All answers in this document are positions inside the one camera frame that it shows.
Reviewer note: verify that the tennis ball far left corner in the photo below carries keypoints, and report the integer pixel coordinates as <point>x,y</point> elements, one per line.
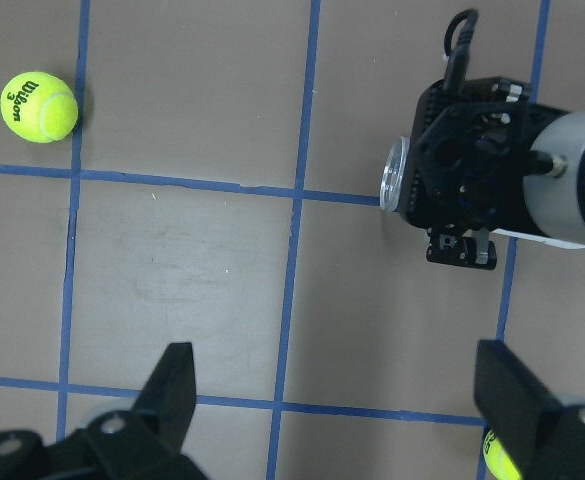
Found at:
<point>497,460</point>

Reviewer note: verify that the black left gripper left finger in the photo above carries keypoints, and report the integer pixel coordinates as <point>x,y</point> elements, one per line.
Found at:
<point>166,402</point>

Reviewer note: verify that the tennis ball near left gripper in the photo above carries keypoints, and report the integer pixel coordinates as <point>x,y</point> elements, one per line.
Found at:
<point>39,107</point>

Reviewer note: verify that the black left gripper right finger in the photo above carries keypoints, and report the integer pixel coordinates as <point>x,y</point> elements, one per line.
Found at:
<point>516,405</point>

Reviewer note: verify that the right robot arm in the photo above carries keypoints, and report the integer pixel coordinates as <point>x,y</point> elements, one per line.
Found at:
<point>555,194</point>

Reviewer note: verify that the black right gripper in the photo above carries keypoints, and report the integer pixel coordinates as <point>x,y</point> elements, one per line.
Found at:
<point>469,153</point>

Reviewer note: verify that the clear tennis ball can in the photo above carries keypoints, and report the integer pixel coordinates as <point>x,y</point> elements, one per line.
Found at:
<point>390,190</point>

